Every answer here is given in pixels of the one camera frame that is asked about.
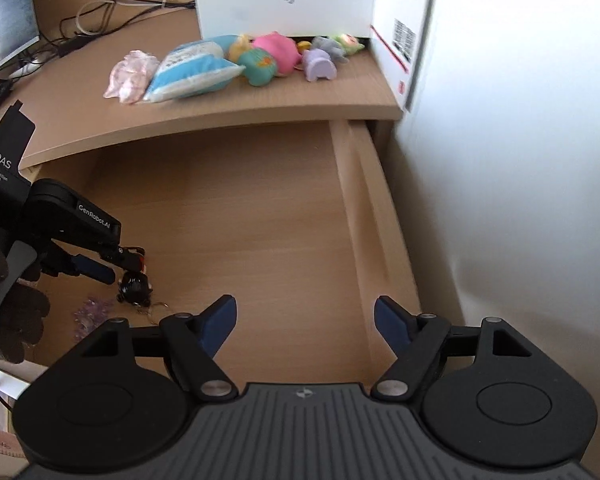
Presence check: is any purple crystal trinket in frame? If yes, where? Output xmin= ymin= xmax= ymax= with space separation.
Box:
xmin=72 ymin=297 xmax=117 ymax=338

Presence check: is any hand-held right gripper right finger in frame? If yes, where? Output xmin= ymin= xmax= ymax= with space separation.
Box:
xmin=372 ymin=295 xmax=532 ymax=402

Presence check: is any lavender toy figure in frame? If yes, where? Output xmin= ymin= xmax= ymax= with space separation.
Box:
xmin=300 ymin=49 xmax=339 ymax=83

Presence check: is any white cable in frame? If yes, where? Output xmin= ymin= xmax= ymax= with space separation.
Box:
xmin=74 ymin=0 xmax=167 ymax=38

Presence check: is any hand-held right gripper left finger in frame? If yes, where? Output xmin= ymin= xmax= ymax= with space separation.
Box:
xmin=82 ymin=294 xmax=239 ymax=402

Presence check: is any grey bunny toy figure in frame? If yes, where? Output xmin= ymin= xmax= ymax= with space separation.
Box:
xmin=310 ymin=35 xmax=352 ymax=64

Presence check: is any blue and white packet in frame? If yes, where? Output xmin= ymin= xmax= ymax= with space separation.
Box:
xmin=143 ymin=35 xmax=247 ymax=104

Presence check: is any wooden drawer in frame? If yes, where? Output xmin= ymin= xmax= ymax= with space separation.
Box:
xmin=22 ymin=119 xmax=424 ymax=378

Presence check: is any person's left hand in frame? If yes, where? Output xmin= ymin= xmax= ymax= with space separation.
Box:
xmin=0 ymin=217 xmax=52 ymax=365

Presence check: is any pink cloth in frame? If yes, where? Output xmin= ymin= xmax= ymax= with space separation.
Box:
xmin=103 ymin=50 xmax=161 ymax=105

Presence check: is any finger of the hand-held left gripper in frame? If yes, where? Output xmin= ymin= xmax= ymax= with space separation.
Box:
xmin=94 ymin=241 xmax=142 ymax=270
xmin=42 ymin=244 xmax=117 ymax=285

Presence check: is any green bunny toy figure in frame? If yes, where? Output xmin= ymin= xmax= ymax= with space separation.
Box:
xmin=330 ymin=33 xmax=366 ymax=57

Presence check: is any black cable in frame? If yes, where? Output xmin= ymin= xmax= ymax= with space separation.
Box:
xmin=0 ymin=0 xmax=197 ymax=81

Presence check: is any black-haired doll keychain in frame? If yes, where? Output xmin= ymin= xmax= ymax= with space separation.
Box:
xmin=117 ymin=245 xmax=171 ymax=317

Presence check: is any pink-headed teal toy figure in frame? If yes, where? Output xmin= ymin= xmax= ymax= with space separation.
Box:
xmin=237 ymin=32 xmax=304 ymax=89

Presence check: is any white box with red print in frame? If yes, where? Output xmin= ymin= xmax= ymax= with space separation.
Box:
xmin=369 ymin=0 xmax=440 ymax=114

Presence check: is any yellow toy figure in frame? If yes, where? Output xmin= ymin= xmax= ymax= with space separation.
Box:
xmin=227 ymin=35 xmax=254 ymax=62

